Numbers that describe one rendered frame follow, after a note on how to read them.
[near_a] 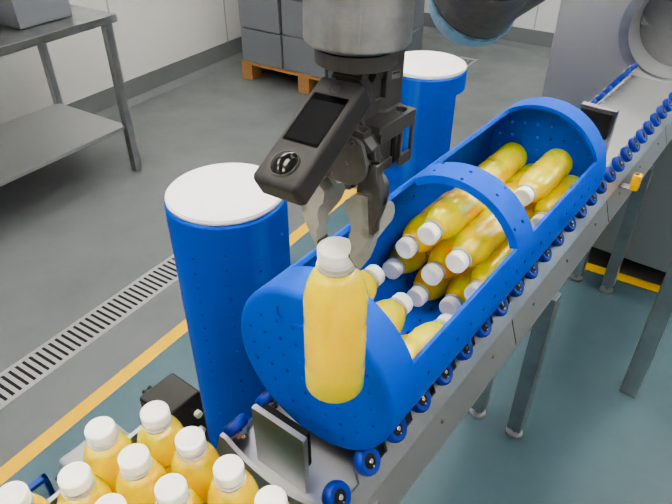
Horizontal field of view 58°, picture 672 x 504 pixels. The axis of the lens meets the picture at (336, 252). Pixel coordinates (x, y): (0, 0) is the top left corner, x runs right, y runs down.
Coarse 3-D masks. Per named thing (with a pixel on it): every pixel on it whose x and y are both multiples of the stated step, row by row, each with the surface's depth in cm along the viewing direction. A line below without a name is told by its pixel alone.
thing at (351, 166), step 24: (336, 72) 52; (360, 72) 49; (384, 72) 53; (384, 96) 54; (384, 120) 54; (408, 120) 56; (360, 144) 52; (384, 144) 56; (408, 144) 58; (336, 168) 55; (360, 168) 53; (384, 168) 58
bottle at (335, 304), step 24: (312, 288) 62; (336, 288) 61; (360, 288) 62; (312, 312) 62; (336, 312) 61; (360, 312) 63; (312, 336) 64; (336, 336) 63; (360, 336) 65; (312, 360) 66; (336, 360) 65; (360, 360) 67; (312, 384) 69; (336, 384) 67; (360, 384) 69
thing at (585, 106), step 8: (584, 104) 172; (592, 104) 172; (584, 112) 172; (592, 112) 170; (600, 112) 169; (608, 112) 169; (616, 112) 168; (592, 120) 172; (600, 120) 170; (608, 120) 169; (616, 120) 171; (600, 128) 171; (608, 128) 170; (608, 136) 172; (608, 144) 174
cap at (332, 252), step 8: (328, 240) 62; (336, 240) 62; (344, 240) 62; (320, 248) 60; (328, 248) 60; (336, 248) 60; (344, 248) 60; (320, 256) 60; (328, 256) 59; (336, 256) 59; (344, 256) 59; (320, 264) 61; (328, 264) 60; (336, 264) 60; (344, 264) 60; (352, 264) 61
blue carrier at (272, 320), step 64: (512, 128) 145; (576, 128) 136; (512, 192) 108; (576, 192) 123; (384, 256) 122; (512, 256) 104; (256, 320) 91; (384, 320) 81; (448, 320) 91; (384, 384) 79
